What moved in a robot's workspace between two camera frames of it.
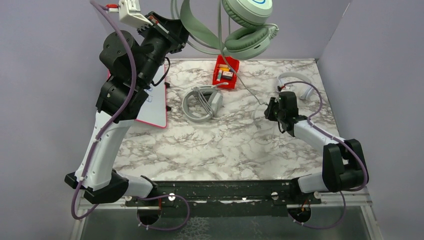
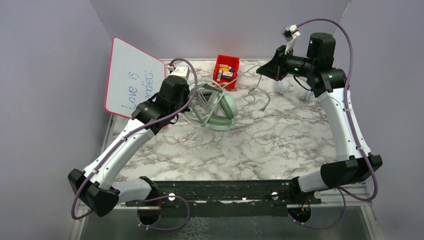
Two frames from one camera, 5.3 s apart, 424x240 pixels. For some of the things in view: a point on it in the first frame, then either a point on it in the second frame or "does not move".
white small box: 227,75 does not move
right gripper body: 274,113 → 289,63
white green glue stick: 219,75 does not move
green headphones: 239,28 → 211,107
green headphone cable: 228,62 → 250,97
